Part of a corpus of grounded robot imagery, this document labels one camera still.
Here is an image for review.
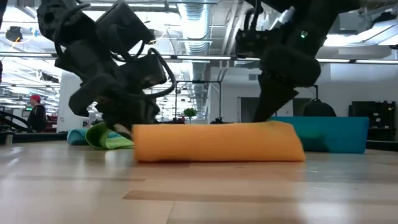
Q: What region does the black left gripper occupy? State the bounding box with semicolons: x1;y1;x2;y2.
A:
68;54;169;141

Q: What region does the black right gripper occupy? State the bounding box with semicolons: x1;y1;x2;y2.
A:
252;45;322;123

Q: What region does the green microfiber towel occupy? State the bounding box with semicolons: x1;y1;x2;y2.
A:
85;121;136;150

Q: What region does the orange microfiber towel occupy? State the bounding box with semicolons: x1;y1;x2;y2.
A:
132;120;307;164

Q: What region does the teal plastic bin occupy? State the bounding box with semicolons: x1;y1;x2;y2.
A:
270;116;370;154

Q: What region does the blue microfiber towel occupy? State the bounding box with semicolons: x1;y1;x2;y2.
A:
67;129;91;146

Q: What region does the green potted plant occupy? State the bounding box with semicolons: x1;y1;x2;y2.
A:
183;107;198;124

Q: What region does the long ceiling light bar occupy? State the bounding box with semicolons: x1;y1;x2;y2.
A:
0;52;398;65

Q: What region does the dark side desk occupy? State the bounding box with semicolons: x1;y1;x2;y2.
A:
0;131;68;146

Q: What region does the person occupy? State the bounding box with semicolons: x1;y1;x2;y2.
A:
26;94;48;133

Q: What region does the black shelf unit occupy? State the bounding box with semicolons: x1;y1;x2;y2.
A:
348;100;397;142

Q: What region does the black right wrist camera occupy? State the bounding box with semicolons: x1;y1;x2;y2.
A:
234;28;282;59

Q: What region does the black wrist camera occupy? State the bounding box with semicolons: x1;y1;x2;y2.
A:
234;28;282;59
95;2;156;54

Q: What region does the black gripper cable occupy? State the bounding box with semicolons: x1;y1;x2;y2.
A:
108;46;177;101

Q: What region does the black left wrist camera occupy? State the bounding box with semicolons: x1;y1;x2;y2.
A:
95;2;156;54

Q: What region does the black ceiling camera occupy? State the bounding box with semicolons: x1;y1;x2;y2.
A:
5;26;24;43

